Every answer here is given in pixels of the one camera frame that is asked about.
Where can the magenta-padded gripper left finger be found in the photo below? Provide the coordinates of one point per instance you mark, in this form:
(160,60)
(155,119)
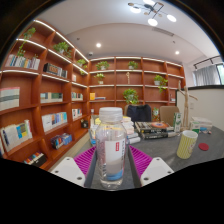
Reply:
(66,169)

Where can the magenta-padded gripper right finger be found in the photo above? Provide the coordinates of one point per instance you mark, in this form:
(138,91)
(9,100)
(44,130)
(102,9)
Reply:
(156,170)

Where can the clear plastic water bottle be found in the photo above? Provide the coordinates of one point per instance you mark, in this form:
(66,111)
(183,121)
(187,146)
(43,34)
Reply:
(111,150)

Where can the yellow striped mug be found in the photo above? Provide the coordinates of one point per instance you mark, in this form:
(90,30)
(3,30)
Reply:
(186,145)

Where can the stack of dark books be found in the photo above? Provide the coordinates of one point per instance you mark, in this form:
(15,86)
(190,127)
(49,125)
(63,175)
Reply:
(153,130)

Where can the green and white carton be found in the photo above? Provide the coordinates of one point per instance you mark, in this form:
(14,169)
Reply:
(177,122)

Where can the flat round red coaster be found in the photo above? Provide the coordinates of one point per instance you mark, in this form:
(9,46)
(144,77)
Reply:
(203,146)

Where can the brown chair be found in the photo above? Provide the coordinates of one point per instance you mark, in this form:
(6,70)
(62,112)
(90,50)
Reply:
(166,115)

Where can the green and white box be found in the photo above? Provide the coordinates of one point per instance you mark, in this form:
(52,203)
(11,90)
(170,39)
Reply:
(194,126)

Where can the chair with dark jacket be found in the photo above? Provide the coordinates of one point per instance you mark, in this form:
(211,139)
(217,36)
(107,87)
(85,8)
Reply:
(138,113)

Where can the wooden shelf unit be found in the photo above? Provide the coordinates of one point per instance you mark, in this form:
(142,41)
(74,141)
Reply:
(50,106)

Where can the wooden artist mannequin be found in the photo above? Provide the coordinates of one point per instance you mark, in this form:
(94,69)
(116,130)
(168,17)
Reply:
(186,106)

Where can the grey curtain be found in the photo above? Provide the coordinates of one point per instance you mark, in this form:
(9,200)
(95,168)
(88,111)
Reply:
(206,75)

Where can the window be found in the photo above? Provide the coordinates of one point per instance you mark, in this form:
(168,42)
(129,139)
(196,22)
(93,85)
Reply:
(220,73)

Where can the recessed ceiling spotlights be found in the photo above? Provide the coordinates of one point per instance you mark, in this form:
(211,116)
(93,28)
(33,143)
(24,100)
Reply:
(98,45)

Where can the multi-bulb ceiling lamp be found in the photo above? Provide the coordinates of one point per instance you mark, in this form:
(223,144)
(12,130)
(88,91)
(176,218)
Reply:
(152,11)

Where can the black ceiling track rail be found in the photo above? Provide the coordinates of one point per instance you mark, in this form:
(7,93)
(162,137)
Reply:
(206,61)

